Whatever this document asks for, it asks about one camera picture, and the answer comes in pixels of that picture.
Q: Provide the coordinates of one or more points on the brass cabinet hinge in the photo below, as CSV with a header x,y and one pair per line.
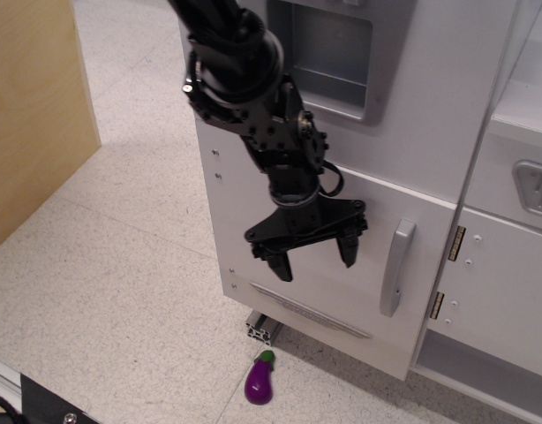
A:
x,y
437,305
456,243

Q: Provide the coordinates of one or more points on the purple toy eggplant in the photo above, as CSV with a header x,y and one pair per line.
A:
x,y
258,387

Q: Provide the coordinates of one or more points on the white neighbouring cabinet door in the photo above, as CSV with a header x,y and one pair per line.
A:
x,y
493,291

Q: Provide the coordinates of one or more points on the wooden plywood panel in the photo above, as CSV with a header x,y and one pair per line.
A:
x,y
47,123

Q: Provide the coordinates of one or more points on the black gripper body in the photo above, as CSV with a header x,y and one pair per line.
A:
x,y
320,220

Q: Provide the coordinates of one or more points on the grey oven handle panel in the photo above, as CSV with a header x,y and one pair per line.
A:
x,y
528,181

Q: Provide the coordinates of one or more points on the grey fridge door handle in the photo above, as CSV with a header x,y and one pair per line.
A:
x,y
390,289

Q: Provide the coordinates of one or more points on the lower brass cabinet hinge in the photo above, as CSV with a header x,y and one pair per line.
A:
x,y
437,305

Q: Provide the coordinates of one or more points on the aluminium frame rail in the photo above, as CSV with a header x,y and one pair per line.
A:
x,y
10,386

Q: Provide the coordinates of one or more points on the upper brass cabinet hinge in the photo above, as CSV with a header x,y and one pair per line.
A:
x,y
456,243

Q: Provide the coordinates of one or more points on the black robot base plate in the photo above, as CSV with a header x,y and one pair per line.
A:
x,y
40,405

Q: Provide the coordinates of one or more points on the aluminium extrusion foot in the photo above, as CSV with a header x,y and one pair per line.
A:
x,y
262,327

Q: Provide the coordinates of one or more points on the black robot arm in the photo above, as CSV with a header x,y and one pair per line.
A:
x,y
235,81

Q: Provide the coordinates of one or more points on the white low fridge door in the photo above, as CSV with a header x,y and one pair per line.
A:
x,y
337,305

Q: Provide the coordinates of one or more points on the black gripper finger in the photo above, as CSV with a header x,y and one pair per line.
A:
x,y
279,263
348,249

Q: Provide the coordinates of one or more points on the white toy fridge cabinet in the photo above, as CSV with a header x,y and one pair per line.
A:
x,y
401,88

